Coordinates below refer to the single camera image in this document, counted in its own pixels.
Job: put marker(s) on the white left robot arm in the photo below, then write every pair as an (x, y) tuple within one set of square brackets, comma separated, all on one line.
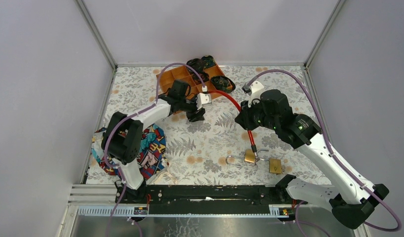
[(122, 138)]

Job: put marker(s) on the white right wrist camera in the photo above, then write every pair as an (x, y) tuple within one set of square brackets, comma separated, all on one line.
[(254, 90)]

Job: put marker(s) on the dark rolled sock right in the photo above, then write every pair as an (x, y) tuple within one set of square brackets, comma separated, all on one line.
[(223, 83)]

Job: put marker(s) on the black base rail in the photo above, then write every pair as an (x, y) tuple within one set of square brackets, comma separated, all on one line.
[(199, 199)]

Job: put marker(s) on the dark rolled sock middle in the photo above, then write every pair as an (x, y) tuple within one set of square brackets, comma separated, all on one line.
[(205, 77)]

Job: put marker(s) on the brass padlock right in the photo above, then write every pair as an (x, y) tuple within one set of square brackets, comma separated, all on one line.
[(274, 165)]

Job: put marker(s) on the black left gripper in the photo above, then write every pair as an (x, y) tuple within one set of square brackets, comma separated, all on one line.
[(194, 111)]

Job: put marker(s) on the dark green rolled sock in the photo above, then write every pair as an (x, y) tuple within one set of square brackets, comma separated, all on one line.
[(208, 61)]

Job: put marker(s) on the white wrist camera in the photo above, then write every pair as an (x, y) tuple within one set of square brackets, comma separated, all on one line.
[(202, 100), (254, 90)]

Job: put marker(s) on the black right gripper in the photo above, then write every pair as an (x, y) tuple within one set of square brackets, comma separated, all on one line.
[(243, 118)]

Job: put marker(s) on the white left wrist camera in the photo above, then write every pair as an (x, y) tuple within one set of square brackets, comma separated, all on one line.
[(202, 100)]

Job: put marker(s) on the brass padlock with long shackle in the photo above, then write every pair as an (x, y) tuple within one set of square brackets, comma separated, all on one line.
[(248, 160)]

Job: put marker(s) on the orange compartment tray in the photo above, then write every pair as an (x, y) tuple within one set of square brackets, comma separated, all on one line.
[(188, 81)]

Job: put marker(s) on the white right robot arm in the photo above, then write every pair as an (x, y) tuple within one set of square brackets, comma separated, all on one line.
[(352, 197)]

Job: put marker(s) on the colourful comic print cloth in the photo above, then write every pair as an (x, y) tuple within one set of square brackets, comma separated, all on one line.
[(151, 159)]

